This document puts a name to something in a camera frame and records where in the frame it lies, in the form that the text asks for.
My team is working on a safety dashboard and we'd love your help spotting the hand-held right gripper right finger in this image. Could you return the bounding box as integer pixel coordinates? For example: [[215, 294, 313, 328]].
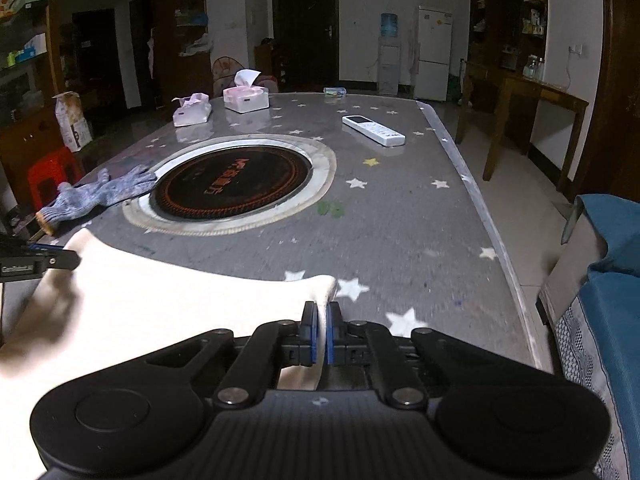
[[326, 301, 501, 409]]

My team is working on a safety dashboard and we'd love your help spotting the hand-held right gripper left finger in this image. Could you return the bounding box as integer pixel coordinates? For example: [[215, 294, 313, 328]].
[[142, 301, 321, 409]]

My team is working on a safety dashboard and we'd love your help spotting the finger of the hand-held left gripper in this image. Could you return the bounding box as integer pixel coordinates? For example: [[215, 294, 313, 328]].
[[0, 242, 81, 281]]

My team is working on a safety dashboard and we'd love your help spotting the cream cloth garment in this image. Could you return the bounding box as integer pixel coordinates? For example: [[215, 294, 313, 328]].
[[0, 227, 337, 480]]

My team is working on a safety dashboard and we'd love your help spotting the blue knit work glove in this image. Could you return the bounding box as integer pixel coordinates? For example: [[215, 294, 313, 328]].
[[36, 167, 158, 235]]

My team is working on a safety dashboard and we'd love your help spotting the red plastic stool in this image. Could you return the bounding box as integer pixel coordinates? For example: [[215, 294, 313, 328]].
[[27, 147, 86, 211]]

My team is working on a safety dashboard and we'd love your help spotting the white paper bag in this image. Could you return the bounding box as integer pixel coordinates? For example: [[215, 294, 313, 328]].
[[53, 91, 93, 153]]

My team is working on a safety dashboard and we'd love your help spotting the grey star-patterned tablecloth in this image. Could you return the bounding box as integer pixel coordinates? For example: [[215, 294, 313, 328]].
[[30, 91, 556, 376]]

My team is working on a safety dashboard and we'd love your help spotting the round black induction cooktop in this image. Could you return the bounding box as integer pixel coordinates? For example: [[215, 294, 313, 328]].
[[122, 134, 337, 237]]

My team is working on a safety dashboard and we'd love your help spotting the pink soft tissue pack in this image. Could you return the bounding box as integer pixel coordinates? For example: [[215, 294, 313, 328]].
[[172, 92, 211, 127]]

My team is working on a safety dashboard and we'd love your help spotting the dark wooden shelf cabinet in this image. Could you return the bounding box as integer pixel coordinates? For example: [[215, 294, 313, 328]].
[[155, 0, 213, 97], [469, 0, 551, 77], [0, 0, 66, 128]]

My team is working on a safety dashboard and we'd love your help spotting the white remote control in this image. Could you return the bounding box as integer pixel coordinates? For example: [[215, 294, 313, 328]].
[[342, 115, 406, 147]]

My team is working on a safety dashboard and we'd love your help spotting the pink tissue box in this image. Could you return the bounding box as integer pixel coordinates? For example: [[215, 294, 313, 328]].
[[222, 69, 271, 114]]

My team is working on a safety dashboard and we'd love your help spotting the dotted fabric cushion seat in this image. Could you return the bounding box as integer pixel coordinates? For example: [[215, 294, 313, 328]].
[[212, 55, 281, 98]]

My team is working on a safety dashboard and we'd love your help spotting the white water dispenser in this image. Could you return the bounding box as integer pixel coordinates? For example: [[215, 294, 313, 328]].
[[377, 36, 403, 95]]

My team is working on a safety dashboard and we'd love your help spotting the blue sofa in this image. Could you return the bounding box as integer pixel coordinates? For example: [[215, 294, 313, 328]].
[[536, 192, 640, 480]]

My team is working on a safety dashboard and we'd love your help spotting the white refrigerator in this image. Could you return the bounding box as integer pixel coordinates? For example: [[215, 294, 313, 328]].
[[414, 6, 453, 102]]

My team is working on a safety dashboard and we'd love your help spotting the dark wooden door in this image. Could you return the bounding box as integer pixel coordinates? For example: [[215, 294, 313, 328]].
[[271, 0, 340, 92]]

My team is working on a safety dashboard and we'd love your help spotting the wooden side table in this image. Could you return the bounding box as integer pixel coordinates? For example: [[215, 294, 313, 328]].
[[455, 60, 590, 191]]

